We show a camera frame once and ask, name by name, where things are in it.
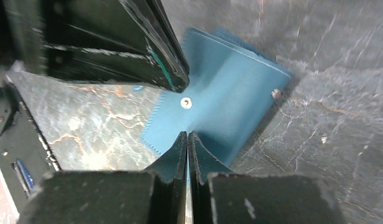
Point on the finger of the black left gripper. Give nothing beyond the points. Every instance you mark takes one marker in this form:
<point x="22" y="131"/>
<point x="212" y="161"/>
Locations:
<point x="112" y="42"/>

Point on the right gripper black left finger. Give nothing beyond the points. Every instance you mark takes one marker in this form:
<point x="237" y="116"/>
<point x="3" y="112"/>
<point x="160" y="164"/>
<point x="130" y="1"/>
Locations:
<point x="155" y="195"/>

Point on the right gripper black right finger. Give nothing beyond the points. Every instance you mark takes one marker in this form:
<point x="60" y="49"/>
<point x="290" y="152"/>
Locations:
<point x="220" y="196"/>

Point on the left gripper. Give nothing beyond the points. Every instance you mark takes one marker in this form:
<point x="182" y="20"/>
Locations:
<point x="22" y="35"/>

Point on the blue card holder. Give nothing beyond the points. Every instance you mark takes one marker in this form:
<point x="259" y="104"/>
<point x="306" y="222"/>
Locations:
<point x="232" y="87"/>

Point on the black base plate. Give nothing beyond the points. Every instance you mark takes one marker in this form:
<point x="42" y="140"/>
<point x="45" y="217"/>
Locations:
<point x="25" y="155"/>

